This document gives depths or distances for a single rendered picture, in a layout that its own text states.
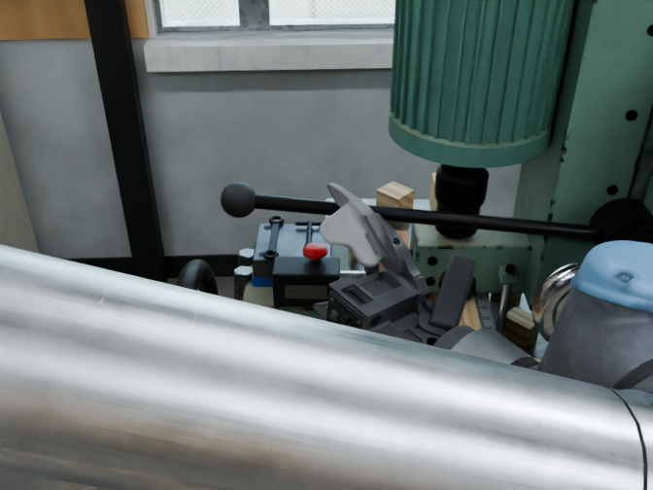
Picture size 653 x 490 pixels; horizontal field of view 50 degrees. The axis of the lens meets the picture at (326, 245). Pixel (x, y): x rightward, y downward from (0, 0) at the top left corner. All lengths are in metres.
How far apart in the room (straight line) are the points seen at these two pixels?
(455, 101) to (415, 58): 0.06
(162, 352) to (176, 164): 2.08
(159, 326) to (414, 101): 0.50
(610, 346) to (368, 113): 1.86
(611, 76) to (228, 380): 0.56
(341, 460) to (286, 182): 2.09
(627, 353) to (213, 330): 0.25
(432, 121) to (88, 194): 1.85
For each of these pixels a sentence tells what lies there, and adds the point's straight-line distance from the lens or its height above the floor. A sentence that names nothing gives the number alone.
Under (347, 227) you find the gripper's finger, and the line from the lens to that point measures 0.64.
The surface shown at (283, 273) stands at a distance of 0.83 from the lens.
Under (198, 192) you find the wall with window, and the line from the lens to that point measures 2.38.
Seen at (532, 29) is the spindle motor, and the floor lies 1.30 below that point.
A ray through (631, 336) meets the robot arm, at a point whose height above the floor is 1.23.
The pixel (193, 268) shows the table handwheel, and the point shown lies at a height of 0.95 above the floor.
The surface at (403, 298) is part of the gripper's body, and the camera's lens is 0.61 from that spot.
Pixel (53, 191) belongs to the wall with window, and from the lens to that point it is 2.48.
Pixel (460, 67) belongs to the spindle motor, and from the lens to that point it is 0.69.
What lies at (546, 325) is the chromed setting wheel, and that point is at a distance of 0.80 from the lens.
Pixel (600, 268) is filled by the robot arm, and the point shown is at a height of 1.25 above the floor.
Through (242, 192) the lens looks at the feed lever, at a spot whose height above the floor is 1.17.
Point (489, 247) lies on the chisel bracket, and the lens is 0.85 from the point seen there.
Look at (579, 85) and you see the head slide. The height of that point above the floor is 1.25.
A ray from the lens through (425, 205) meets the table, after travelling 1.18.
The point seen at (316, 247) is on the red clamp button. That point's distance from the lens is 0.84.
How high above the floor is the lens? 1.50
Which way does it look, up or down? 34 degrees down
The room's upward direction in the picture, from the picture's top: straight up
